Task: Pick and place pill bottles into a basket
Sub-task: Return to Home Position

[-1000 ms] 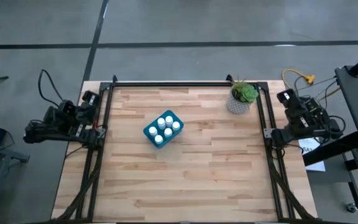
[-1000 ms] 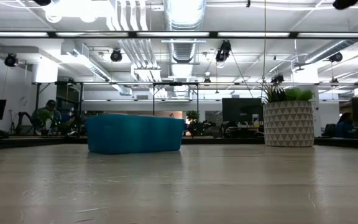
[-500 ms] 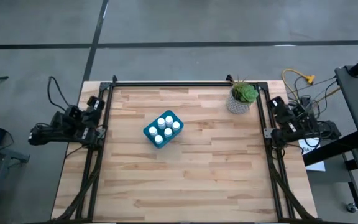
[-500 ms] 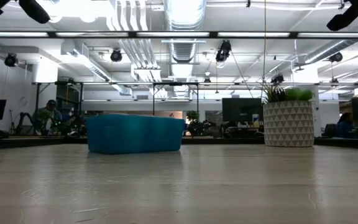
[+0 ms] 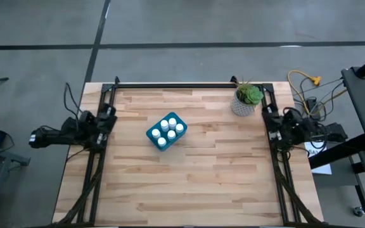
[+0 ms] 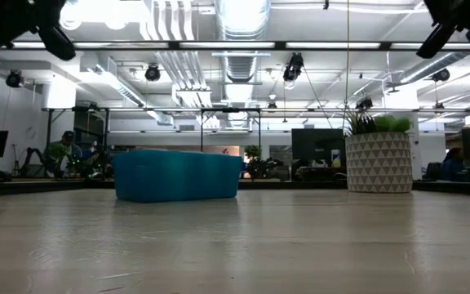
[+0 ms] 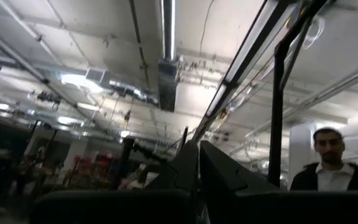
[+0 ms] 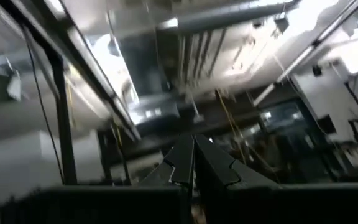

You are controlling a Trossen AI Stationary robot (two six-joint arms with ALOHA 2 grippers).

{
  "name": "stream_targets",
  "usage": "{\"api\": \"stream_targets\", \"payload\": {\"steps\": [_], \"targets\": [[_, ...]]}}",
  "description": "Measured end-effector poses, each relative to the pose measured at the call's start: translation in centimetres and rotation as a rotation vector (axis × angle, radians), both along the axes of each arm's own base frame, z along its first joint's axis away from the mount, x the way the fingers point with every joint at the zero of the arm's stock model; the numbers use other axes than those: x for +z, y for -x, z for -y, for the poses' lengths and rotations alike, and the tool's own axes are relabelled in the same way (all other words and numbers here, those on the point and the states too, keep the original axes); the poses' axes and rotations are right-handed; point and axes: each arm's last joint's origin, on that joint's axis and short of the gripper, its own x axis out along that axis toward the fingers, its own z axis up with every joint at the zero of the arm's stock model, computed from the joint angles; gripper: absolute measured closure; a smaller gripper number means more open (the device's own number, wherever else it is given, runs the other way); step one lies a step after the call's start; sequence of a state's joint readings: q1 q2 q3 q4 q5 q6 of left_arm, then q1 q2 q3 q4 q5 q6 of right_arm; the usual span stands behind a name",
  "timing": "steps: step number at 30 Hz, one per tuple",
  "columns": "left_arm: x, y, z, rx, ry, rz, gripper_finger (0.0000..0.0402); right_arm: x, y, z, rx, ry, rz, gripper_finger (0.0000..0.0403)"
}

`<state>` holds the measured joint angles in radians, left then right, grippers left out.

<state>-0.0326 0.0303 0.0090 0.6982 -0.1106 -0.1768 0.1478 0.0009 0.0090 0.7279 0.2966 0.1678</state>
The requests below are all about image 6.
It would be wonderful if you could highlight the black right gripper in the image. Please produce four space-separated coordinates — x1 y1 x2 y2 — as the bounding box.
415 0 470 59

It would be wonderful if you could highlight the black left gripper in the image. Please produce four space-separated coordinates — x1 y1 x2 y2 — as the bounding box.
10 0 78 62

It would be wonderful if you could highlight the blue plastic basket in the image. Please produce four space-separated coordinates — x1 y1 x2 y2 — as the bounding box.
112 149 244 204

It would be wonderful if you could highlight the person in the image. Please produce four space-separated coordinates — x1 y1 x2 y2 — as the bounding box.
47 130 85 176
437 147 469 183

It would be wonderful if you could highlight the green background plant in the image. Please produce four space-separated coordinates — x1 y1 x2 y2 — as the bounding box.
45 143 71 177
242 144 264 164

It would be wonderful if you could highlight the green succulent plant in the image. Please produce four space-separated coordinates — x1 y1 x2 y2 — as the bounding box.
347 110 412 136

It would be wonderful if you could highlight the white triangle-patterned plant pot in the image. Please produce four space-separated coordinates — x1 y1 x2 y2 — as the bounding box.
344 131 414 194

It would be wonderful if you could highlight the long overhead light bar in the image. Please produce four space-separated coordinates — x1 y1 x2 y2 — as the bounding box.
0 39 470 51

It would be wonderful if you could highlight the black background station frame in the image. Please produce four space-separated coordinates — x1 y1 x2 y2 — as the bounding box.
199 106 263 153
41 105 111 179

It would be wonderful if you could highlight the thin hanging cord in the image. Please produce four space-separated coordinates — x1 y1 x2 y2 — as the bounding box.
344 0 351 123

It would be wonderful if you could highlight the black aluminium table frame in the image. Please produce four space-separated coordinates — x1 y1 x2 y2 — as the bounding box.
0 177 470 198

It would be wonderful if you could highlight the silver ventilation duct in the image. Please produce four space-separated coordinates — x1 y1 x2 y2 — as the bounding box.
214 0 273 82

